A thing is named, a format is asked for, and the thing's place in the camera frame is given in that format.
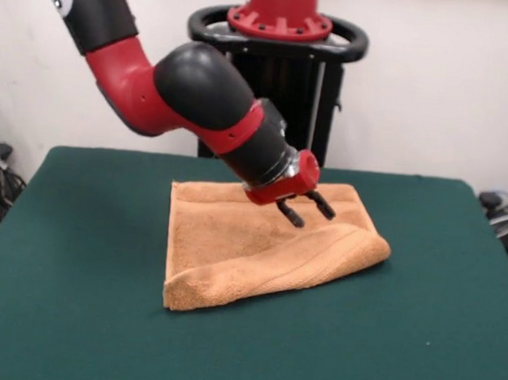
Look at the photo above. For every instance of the dark green table cloth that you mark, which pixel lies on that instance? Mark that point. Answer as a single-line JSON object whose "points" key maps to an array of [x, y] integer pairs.
{"points": [[136, 343]]}

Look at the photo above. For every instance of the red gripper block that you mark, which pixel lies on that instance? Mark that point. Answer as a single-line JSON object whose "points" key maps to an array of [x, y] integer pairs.
{"points": [[300, 185]]}

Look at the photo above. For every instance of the tan terry towel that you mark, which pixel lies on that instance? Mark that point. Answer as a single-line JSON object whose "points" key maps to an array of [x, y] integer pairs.
{"points": [[231, 250]]}

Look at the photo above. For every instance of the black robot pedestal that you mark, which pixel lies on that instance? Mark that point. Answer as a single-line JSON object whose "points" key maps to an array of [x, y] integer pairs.
{"points": [[297, 83]]}

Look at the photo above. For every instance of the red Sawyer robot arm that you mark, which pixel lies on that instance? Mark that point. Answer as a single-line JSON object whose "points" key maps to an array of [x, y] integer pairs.
{"points": [[200, 89]]}

